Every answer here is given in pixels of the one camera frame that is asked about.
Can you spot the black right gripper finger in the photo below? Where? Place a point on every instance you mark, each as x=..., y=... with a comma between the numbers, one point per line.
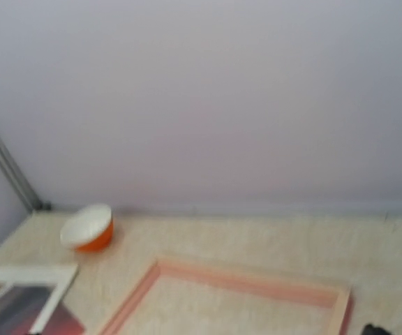
x=370, y=329

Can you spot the orange white bowl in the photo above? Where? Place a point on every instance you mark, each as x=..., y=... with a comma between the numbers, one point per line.
x=89, y=230

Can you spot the white mat board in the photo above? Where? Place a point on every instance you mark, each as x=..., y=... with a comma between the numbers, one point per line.
x=57, y=277

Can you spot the pink wooden picture frame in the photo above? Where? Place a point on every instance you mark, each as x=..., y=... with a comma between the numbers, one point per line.
x=177, y=295

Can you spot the left aluminium corner post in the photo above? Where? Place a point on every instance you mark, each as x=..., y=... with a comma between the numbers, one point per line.
x=19, y=183

